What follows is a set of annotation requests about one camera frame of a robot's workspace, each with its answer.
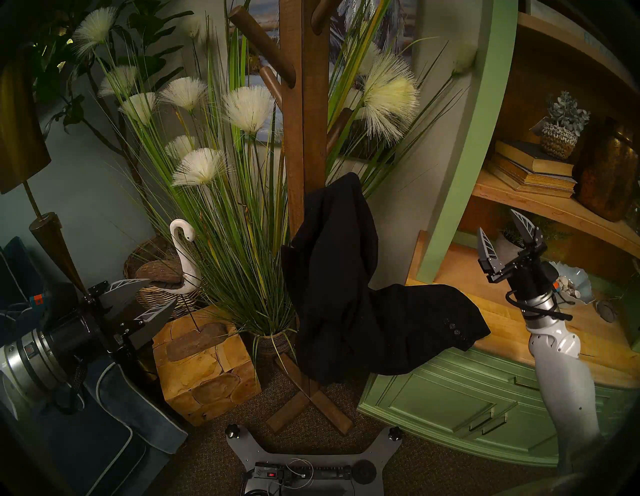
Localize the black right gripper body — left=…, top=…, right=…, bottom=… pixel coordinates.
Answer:
left=487, top=244, right=554, bottom=304

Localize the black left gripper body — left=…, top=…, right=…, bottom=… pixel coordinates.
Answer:
left=47, top=299, right=127, bottom=369

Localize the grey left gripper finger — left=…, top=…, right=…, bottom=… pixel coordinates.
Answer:
left=89, top=278, right=152, bottom=313
left=120, top=299, right=179, bottom=352

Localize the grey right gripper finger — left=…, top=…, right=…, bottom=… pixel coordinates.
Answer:
left=510, top=209, right=545, bottom=249
left=476, top=227, right=503, bottom=281

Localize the black jacket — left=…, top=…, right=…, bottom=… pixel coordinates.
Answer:
left=280, top=172, right=492, bottom=387

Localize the brown wooden coat stand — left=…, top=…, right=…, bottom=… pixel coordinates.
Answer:
left=227, top=0, right=357, bottom=436

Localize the small plant in white pot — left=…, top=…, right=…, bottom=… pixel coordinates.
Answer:
left=495, top=215, right=573, bottom=263

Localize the wicker basket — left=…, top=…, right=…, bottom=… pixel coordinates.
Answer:
left=123, top=236, right=202, bottom=312

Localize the blue bowl with shells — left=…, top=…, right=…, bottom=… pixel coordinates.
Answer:
left=552, top=261, right=596, bottom=307

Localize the white swan figurine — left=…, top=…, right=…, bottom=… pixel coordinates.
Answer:
left=135, top=219, right=203, bottom=332

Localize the wooden stump side table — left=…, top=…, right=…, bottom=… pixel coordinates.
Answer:
left=152, top=306, right=262, bottom=427

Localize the copper vase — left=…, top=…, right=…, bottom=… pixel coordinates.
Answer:
left=572, top=117, right=640, bottom=222

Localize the succulent in woven pot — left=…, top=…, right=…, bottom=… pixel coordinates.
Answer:
left=530, top=91, right=591, bottom=161

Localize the blue armchair with white piping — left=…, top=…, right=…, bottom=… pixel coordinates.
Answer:
left=0, top=236, right=188, bottom=496

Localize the artificial pampas grass plant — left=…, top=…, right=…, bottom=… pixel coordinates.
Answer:
left=70, top=5, right=481, bottom=357

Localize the green cabinet with wooden shelves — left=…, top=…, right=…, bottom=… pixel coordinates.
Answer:
left=357, top=0, right=640, bottom=467

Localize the brass floor lamp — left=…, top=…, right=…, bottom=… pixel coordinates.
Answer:
left=0, top=47, right=88, bottom=297

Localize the light wooden sign board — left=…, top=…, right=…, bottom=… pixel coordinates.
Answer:
left=525, top=0, right=621, bottom=56

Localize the black power strip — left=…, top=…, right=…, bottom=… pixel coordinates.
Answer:
left=252, top=462, right=353, bottom=483

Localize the dark leafy fig plant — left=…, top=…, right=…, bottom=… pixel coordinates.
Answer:
left=30, top=0, right=196, bottom=221

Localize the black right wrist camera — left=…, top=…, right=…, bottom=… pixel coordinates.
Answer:
left=540, top=260, right=564, bottom=294

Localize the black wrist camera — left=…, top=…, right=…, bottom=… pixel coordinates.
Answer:
left=540, top=260, right=564, bottom=294
left=27, top=282, right=78, bottom=331

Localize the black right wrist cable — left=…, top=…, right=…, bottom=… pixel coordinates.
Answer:
left=505, top=289, right=574, bottom=322

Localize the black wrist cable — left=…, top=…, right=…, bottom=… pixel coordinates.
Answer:
left=52, top=357, right=87, bottom=416
left=505, top=289, right=574, bottom=322

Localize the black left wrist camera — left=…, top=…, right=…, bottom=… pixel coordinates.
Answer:
left=27, top=282, right=78, bottom=331

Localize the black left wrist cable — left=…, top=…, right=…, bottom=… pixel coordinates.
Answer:
left=52, top=357, right=87, bottom=416

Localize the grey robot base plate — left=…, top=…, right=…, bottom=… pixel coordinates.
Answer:
left=225, top=424, right=403, bottom=496

